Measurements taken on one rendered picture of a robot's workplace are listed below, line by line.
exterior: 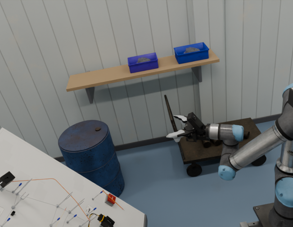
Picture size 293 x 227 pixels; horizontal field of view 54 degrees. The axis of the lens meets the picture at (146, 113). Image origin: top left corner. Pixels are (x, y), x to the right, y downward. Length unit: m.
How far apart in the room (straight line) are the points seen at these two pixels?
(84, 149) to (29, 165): 1.17
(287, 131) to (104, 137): 1.98
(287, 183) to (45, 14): 2.62
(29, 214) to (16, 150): 0.36
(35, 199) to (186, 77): 2.37
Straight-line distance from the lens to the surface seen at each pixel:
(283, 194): 1.39
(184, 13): 3.18
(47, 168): 1.70
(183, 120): 1.44
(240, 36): 3.45
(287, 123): 1.16
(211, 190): 3.21
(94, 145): 2.76
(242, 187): 3.26
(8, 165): 1.61
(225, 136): 1.37
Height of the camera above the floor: 2.42
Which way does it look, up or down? 33 degrees down
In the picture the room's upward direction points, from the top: 11 degrees counter-clockwise
